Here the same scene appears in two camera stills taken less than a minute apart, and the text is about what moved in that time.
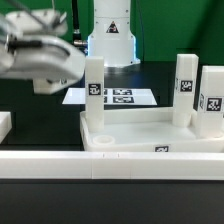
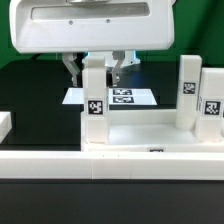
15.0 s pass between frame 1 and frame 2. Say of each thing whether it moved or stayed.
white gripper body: moved
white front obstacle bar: stayed
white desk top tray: stayed
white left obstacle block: stayed
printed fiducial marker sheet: stayed
